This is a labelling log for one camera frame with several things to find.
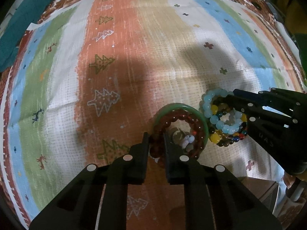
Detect light blue bead bracelet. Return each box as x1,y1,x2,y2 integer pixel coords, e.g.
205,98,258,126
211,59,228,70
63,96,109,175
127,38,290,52
199,88,244,135

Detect multicolour bead bracelet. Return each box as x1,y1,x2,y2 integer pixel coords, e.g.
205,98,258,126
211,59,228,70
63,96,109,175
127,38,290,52
207,95,249,148

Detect green jade bangle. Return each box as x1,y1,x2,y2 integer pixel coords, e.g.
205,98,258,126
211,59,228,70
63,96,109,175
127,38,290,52
154,103,209,150

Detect dark red bead bracelet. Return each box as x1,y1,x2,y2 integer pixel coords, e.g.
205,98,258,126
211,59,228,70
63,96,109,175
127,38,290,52
149,108,207,169

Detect right human hand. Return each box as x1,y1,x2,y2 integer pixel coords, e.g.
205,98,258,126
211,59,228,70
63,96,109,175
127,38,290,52
283,171,306,202

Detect silver metal tin box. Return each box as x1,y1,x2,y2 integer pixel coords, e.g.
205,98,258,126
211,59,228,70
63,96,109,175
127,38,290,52
235,177,279,214

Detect small black round object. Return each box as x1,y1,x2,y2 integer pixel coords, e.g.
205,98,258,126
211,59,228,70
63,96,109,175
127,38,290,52
252,2,262,10

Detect mustard yellow hanging cloth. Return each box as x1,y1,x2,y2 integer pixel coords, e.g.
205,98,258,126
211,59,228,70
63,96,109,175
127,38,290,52
276,0,306,61

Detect striped colourful cloth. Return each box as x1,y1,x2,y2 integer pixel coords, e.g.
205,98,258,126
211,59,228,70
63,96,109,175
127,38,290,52
1,0,306,228

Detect teal blanket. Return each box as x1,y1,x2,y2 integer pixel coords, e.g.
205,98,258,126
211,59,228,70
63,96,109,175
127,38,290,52
1,0,52,72

